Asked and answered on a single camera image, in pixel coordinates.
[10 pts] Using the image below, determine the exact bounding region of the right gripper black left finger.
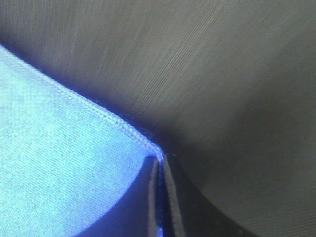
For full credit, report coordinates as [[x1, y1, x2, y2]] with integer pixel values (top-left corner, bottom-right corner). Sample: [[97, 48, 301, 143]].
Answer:
[[78, 157, 158, 237]]

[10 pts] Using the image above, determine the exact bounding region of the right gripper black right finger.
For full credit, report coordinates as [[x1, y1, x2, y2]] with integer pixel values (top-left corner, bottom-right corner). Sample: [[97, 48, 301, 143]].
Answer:
[[163, 155, 256, 237]]

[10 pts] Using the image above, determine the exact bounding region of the blue microfibre towel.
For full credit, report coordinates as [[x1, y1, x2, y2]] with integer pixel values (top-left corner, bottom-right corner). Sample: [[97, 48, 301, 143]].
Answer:
[[0, 47, 163, 237]]

